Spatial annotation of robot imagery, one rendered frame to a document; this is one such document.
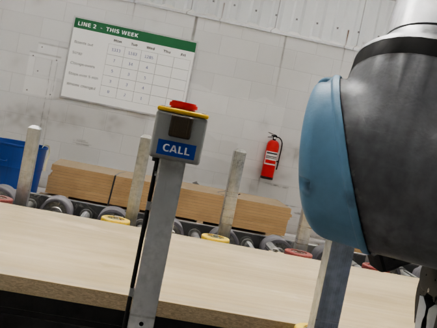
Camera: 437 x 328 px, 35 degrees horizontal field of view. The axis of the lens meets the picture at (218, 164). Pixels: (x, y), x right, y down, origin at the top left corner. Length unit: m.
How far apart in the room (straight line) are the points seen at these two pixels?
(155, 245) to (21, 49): 7.41
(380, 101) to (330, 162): 0.05
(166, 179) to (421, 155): 0.57
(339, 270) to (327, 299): 0.04
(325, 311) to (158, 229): 0.27
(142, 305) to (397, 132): 0.62
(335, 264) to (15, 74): 7.45
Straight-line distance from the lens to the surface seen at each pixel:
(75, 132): 8.21
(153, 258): 0.98
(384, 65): 0.48
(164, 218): 0.97
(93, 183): 6.90
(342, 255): 1.02
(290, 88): 8.32
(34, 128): 2.08
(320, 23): 8.48
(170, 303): 1.21
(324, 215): 0.47
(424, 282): 0.99
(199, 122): 0.95
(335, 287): 1.03
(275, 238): 2.55
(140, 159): 2.06
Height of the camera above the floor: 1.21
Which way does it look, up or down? 3 degrees down
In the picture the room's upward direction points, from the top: 11 degrees clockwise
